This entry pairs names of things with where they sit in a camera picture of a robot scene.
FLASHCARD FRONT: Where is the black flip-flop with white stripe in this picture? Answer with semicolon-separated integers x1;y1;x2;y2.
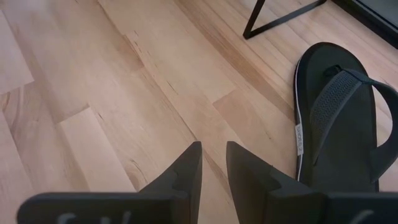
293;41;398;194

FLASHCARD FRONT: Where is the black metal table frame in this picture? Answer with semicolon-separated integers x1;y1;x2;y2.
330;0;398;50

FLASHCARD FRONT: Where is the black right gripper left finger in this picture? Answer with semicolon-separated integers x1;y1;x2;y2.
17;141;203;224

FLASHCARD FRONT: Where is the wooden shelf with black frame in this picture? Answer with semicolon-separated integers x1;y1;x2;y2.
242;0;328;40

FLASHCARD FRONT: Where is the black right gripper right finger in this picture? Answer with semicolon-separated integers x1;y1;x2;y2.
226;141;398;224

